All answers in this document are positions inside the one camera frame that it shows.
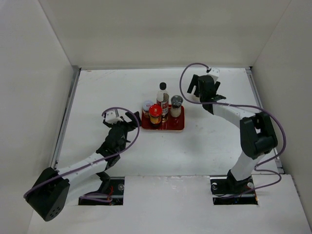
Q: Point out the right aluminium frame rail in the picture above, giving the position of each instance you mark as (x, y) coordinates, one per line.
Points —
(266, 123)

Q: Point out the soy sauce bottle black cap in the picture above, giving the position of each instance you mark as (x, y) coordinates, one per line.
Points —
(162, 99)

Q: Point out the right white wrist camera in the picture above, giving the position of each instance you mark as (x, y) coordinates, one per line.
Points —
(214, 73)

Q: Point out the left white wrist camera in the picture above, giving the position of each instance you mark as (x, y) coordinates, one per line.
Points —
(111, 116)

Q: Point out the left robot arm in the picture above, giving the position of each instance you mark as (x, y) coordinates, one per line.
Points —
(49, 194)

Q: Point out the red lid sauce jar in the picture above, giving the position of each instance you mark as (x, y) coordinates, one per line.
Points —
(155, 113)

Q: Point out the red rectangular tray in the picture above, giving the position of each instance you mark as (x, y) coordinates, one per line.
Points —
(172, 124)

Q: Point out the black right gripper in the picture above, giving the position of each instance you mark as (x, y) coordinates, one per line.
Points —
(194, 82)

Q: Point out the aluminium frame rail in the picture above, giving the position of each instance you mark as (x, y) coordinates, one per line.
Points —
(66, 115)
(266, 123)

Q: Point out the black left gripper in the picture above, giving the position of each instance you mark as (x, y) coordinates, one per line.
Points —
(117, 123)

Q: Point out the left aluminium frame rail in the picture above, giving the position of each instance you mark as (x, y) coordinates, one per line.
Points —
(66, 115)

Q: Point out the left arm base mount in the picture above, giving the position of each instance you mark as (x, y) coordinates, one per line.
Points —
(110, 192)

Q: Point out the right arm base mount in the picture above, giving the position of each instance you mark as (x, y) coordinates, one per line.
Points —
(225, 192)

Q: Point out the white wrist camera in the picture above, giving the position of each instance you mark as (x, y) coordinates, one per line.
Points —
(111, 116)
(214, 73)

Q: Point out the black top sugar shaker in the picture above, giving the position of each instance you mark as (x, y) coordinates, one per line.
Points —
(195, 98)

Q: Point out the clear top salt grinder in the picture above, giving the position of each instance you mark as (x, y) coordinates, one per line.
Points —
(176, 103)

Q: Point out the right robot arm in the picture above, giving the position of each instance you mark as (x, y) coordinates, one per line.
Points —
(257, 135)

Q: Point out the small white lid jar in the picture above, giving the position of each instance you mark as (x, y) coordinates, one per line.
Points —
(145, 108)

